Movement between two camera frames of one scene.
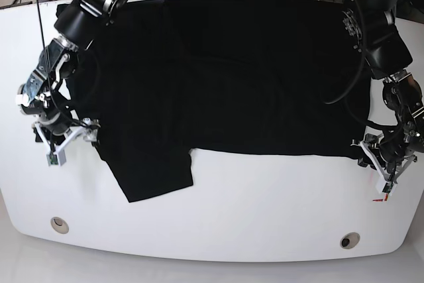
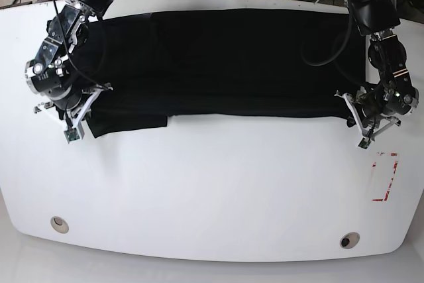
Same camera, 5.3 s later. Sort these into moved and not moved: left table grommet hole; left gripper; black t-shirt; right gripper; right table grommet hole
Moved: black t-shirt; right gripper; left gripper
Not moved: right table grommet hole; left table grommet hole
